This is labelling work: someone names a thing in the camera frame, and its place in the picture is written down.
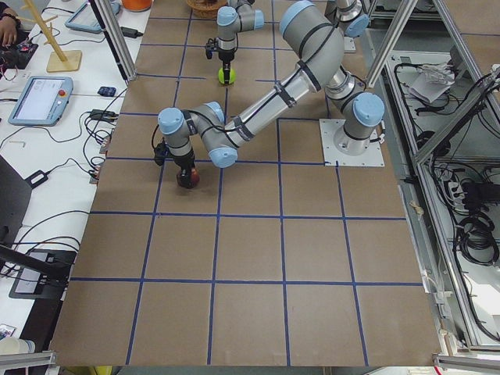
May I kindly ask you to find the wooden mug tree stand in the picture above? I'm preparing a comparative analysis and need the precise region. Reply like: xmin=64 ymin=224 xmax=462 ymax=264
xmin=23 ymin=0 xmax=82 ymax=73

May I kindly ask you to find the black power adapter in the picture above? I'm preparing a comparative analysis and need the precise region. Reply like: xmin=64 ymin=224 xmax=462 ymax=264
xmin=120 ymin=27 xmax=144 ymax=38

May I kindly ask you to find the blue teach pendant near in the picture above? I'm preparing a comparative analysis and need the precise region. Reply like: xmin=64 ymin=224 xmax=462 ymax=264
xmin=8 ymin=76 xmax=73 ymax=127

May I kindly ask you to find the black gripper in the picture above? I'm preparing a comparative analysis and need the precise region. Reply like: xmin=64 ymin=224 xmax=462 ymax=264
xmin=174 ymin=154 xmax=195 ymax=174
xmin=219 ymin=49 xmax=235 ymax=72

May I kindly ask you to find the blue teach pendant far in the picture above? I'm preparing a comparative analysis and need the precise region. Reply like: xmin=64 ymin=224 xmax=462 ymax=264
xmin=65 ymin=2 xmax=102 ymax=34

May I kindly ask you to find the person hand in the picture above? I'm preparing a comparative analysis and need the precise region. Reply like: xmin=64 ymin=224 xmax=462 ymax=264
xmin=1 ymin=12 xmax=20 ymax=46

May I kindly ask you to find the small blue device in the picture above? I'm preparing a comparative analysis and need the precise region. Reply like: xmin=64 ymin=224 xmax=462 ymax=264
xmin=97 ymin=86 xmax=116 ymax=97

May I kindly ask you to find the dark red apple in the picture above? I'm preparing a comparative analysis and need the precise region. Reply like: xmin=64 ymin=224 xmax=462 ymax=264
xmin=176 ymin=167 xmax=200 ymax=189

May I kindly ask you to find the woven wicker basket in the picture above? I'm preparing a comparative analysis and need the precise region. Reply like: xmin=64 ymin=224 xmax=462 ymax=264
xmin=186 ymin=0 xmax=228 ymax=19

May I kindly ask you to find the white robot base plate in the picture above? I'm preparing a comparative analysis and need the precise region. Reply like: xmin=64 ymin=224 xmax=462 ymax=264
xmin=319 ymin=119 xmax=385 ymax=167

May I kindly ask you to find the blue teach pendant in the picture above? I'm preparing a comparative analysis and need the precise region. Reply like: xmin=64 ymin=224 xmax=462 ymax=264
xmin=65 ymin=2 xmax=102 ymax=34
xmin=8 ymin=76 xmax=73 ymax=127

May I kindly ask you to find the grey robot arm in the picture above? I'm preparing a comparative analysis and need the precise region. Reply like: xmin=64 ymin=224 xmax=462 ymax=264
xmin=158 ymin=1 xmax=385 ymax=188
xmin=205 ymin=1 xmax=369 ymax=84

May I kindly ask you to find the green apple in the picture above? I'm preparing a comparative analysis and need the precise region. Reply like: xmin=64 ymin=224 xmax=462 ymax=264
xmin=218 ymin=68 xmax=236 ymax=86

